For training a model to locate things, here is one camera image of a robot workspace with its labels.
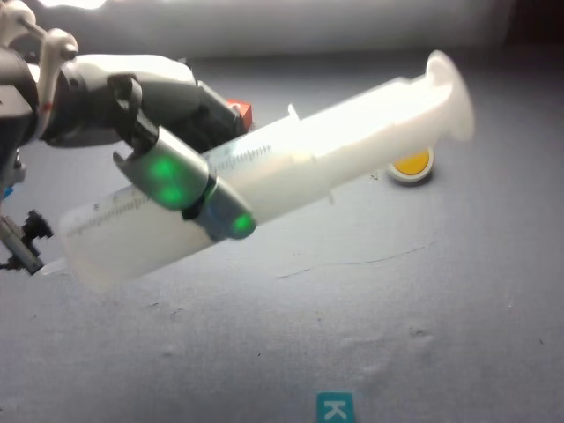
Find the white backdrop sheet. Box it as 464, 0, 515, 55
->
0, 0, 517, 59

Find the grey table cloth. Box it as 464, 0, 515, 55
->
0, 47, 564, 423

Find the teal letter K tile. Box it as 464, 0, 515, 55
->
315, 390, 355, 423

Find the large translucent white syringe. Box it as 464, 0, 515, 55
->
42, 48, 476, 293

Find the orange number cube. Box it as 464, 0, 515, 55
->
224, 99, 254, 131

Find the yellow push button white rim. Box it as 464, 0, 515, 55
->
386, 147, 436, 185

